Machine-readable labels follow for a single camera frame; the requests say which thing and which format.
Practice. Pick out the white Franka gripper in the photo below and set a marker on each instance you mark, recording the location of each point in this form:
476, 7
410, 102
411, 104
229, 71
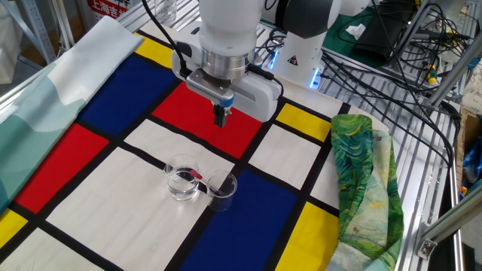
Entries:
260, 99

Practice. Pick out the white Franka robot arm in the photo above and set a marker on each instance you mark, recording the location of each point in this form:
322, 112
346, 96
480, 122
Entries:
226, 30

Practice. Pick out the glass beaker with water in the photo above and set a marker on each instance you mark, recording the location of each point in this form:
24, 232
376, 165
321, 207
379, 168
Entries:
182, 188

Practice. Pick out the empty glass beaker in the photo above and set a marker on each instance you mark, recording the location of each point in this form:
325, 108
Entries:
222, 201

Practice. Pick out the tall clear glass beaker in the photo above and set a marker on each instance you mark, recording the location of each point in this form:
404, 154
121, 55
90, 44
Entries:
165, 11

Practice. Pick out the green desk mat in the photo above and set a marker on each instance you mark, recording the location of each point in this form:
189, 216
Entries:
335, 41

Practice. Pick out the colour block tablecloth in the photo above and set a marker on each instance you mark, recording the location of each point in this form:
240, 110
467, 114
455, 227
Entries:
113, 195

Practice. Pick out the green painted landscape cloth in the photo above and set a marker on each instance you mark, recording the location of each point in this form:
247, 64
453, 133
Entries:
354, 158

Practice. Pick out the red sign with white letters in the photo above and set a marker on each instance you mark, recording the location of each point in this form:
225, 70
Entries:
109, 9

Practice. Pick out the crumpled white tissue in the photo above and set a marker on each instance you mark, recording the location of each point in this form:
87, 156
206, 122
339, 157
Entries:
356, 31

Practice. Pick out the black pouch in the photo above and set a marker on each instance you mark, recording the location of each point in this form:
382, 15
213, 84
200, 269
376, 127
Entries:
380, 37

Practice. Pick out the pale teal white cloth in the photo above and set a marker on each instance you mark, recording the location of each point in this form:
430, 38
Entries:
45, 101

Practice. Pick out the grey perforated shelf rack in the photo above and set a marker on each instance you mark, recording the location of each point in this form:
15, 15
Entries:
37, 30

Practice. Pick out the yellow green screwdriver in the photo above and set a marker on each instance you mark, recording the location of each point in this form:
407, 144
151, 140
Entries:
432, 74

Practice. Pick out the brown cardboard box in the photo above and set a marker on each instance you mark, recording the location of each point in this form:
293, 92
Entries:
467, 128

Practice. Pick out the blue plastic bag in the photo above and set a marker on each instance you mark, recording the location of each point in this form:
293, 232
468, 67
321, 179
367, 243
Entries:
473, 162

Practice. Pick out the slanted aluminium profile post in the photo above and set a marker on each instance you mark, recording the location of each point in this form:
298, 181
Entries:
452, 75

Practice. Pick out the aluminium profile beam with bracket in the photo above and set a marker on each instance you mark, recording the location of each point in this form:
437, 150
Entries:
448, 222

